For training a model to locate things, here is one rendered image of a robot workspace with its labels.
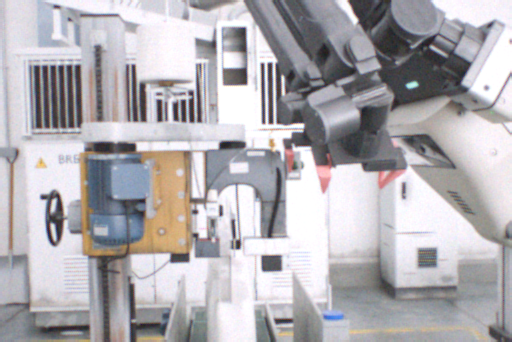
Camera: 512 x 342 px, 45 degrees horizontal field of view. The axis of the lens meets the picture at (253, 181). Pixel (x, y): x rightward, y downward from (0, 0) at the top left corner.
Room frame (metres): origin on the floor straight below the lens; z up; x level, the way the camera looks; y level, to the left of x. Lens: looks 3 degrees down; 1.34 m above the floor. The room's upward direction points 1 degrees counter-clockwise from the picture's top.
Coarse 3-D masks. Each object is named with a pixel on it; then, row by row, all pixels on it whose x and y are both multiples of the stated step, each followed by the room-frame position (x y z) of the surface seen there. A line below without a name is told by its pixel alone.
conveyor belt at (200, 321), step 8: (200, 312) 3.64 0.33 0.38; (256, 312) 3.62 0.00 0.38; (200, 320) 3.47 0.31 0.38; (256, 320) 3.45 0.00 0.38; (200, 328) 3.31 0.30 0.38; (256, 328) 3.29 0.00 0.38; (264, 328) 3.29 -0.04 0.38; (192, 336) 3.17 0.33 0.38; (200, 336) 3.17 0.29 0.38; (256, 336) 3.15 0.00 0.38; (264, 336) 3.15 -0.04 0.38
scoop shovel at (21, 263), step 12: (12, 168) 5.73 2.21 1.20; (12, 180) 5.71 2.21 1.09; (12, 192) 5.68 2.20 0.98; (12, 204) 5.65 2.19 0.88; (12, 216) 5.62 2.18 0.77; (12, 228) 5.59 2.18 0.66; (12, 240) 5.57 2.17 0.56; (12, 252) 5.54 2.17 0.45; (0, 264) 5.55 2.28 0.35; (12, 264) 5.53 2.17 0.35; (24, 264) 5.56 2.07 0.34; (0, 276) 5.54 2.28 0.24; (12, 276) 5.54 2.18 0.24; (24, 276) 5.54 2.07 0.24; (0, 288) 5.51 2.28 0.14; (12, 288) 5.51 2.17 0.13; (24, 288) 5.51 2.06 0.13; (0, 300) 5.48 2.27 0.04; (12, 300) 5.49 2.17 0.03; (24, 300) 5.49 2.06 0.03
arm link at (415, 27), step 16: (352, 0) 0.98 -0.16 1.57; (368, 0) 0.95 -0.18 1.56; (384, 0) 0.94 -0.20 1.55; (400, 0) 0.93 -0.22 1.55; (416, 0) 0.93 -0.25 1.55; (368, 16) 0.99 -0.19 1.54; (400, 16) 0.92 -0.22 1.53; (416, 16) 0.92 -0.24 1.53; (432, 16) 0.93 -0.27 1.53; (368, 32) 0.99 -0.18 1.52; (400, 32) 0.92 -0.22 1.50; (416, 32) 0.91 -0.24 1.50; (384, 64) 0.99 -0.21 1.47; (400, 64) 1.00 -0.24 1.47
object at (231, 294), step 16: (224, 288) 2.33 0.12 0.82; (240, 288) 2.32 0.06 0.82; (208, 304) 2.29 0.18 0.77; (224, 304) 2.14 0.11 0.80; (240, 304) 2.14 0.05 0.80; (208, 320) 2.20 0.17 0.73; (224, 320) 2.12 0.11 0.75; (240, 320) 2.12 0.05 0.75; (208, 336) 2.20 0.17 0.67; (224, 336) 2.12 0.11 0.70; (240, 336) 2.12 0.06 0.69
